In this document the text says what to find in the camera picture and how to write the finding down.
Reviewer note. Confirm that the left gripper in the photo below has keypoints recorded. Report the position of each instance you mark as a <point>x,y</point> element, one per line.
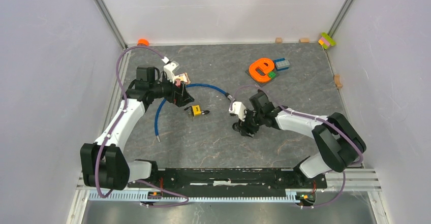
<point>176,95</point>

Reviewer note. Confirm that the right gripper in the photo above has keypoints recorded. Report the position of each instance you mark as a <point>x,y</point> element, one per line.
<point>246,131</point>

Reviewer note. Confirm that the black padlock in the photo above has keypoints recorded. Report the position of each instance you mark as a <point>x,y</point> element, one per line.
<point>237,126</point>

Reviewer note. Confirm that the yellow padlock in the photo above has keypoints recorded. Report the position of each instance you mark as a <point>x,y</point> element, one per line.
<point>195,110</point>

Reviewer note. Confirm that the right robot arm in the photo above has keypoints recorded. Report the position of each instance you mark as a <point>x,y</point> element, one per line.
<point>338,143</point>

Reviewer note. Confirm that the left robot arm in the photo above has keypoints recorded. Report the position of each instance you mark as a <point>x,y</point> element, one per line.
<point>103,162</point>

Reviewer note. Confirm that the pink wooden puzzle box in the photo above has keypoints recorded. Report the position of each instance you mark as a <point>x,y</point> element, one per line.
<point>183,77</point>

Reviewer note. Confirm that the green lego brick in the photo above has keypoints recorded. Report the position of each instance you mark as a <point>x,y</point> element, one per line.
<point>272,75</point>

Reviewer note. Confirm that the orange round cap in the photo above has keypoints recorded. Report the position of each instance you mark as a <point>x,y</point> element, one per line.
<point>142,42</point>

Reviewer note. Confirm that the orange letter block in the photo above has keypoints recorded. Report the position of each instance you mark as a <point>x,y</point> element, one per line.
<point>263,66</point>

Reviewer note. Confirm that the blue lego brick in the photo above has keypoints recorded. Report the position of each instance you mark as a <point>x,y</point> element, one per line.
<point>281,64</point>

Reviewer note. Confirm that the wooden block left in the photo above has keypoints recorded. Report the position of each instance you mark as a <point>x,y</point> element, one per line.
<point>278,40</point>

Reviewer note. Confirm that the wooden block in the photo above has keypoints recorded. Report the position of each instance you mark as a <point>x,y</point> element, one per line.
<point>304,40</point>
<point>278,40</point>

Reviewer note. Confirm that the wooden arch piece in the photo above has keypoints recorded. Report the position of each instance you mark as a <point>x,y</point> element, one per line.
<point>337,81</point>

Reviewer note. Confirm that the wooden block right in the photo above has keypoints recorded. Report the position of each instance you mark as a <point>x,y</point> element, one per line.
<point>304,40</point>

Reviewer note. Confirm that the stacked coloured lego bricks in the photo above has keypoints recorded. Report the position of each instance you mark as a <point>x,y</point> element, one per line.
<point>326,41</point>

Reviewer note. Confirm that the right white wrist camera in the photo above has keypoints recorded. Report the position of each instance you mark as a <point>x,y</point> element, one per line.
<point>239,109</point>

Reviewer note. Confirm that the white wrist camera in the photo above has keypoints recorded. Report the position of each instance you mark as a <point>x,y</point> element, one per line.
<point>239,109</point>
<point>169,68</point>

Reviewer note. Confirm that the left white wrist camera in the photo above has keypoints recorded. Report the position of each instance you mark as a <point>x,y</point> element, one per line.
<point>169,68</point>

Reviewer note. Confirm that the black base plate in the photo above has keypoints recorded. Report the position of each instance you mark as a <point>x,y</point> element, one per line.
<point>234,182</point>

